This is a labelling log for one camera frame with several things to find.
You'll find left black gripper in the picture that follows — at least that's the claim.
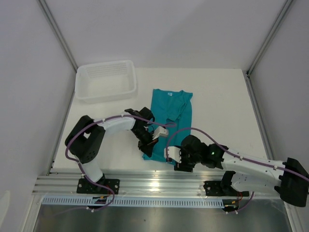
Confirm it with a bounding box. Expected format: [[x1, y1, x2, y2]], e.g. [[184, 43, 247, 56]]
[[131, 126, 158, 157]]

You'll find teal t-shirt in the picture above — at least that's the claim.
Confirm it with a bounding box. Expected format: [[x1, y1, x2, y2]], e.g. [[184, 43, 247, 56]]
[[142, 89, 193, 162]]

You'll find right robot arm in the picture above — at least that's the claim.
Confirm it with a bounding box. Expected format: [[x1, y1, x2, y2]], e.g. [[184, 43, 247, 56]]
[[166, 135, 309, 207]]

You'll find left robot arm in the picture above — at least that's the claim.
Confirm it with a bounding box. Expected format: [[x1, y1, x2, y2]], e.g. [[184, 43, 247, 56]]
[[65, 107, 158, 193]]

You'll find white plastic basket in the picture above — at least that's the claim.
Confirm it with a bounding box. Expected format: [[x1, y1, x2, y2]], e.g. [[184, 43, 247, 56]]
[[74, 60, 138, 104]]

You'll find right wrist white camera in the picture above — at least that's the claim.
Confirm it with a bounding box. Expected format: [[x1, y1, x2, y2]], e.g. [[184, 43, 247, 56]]
[[164, 146, 181, 163]]

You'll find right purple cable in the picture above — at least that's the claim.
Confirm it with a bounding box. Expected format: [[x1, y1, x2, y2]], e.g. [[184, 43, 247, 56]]
[[165, 127, 309, 215]]

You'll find purple cable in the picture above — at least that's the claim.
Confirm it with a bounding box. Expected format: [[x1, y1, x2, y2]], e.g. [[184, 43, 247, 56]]
[[165, 127, 309, 215], [65, 115, 177, 213]]

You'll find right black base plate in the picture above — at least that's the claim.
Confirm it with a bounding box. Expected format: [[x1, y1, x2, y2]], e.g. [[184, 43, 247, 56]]
[[203, 181, 250, 197]]

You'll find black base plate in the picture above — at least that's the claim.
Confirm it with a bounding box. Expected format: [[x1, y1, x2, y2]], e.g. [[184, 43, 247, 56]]
[[76, 178, 121, 195], [203, 181, 250, 197]]

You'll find aluminium mounting rail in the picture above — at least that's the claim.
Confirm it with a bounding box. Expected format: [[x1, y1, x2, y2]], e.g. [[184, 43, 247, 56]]
[[32, 169, 296, 200]]

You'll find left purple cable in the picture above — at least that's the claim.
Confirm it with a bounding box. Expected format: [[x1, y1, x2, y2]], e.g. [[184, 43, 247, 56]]
[[65, 115, 177, 213]]

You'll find white slotted cable duct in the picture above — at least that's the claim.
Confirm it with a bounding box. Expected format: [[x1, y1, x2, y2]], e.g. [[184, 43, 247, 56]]
[[42, 196, 224, 208]]

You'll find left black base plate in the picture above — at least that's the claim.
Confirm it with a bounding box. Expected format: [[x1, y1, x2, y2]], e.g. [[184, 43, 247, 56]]
[[76, 178, 121, 195]]

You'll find left aluminium frame post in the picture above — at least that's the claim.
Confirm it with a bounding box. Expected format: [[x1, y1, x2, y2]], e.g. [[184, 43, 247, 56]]
[[36, 0, 78, 73]]

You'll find aluminium frame post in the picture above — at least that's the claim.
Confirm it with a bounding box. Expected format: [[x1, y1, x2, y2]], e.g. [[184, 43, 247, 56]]
[[36, 0, 78, 73], [246, 0, 296, 78]]

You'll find right aluminium frame post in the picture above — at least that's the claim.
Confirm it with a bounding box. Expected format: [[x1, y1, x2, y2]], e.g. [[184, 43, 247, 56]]
[[246, 0, 296, 78]]

